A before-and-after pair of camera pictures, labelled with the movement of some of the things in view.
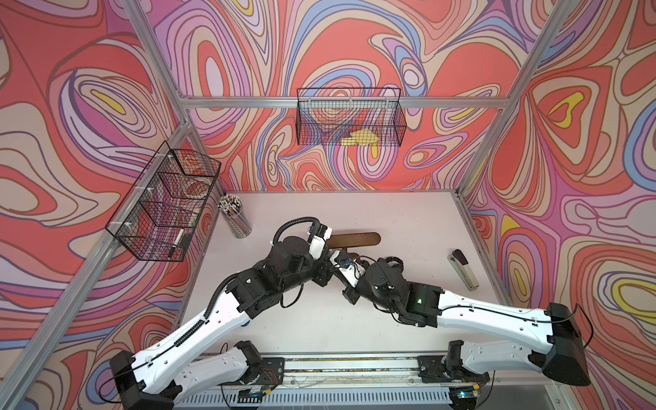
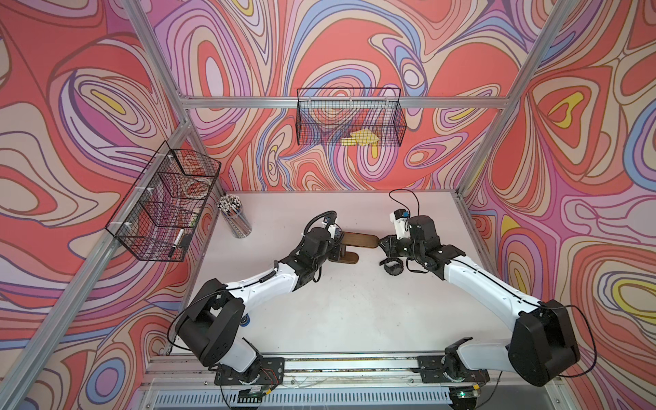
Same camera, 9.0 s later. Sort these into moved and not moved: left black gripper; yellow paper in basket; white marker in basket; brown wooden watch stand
Moved: left black gripper
Not moved: white marker in basket; brown wooden watch stand; yellow paper in basket
